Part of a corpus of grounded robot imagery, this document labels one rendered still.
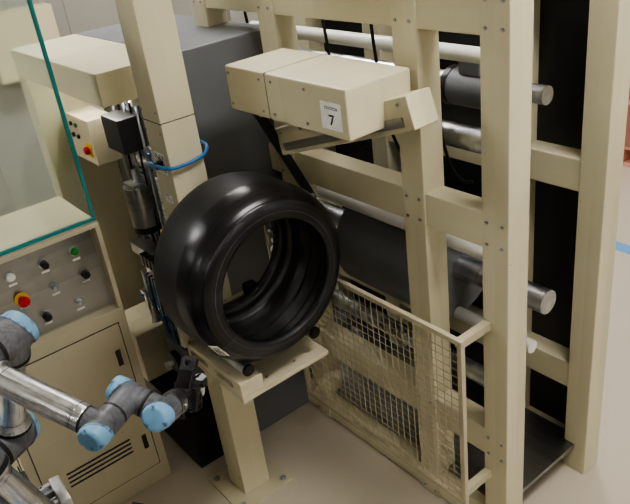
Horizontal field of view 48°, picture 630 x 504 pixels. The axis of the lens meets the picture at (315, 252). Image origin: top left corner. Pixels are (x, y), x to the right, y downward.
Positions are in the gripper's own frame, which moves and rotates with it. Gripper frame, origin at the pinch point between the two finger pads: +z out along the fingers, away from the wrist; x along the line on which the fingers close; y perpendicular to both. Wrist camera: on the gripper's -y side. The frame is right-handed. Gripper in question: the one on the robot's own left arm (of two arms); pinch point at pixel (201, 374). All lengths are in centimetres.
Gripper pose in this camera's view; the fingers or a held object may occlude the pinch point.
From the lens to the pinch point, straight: 223.1
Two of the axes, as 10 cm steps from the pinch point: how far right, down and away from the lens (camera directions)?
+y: -0.1, 9.9, 1.1
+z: 1.9, -1.0, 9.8
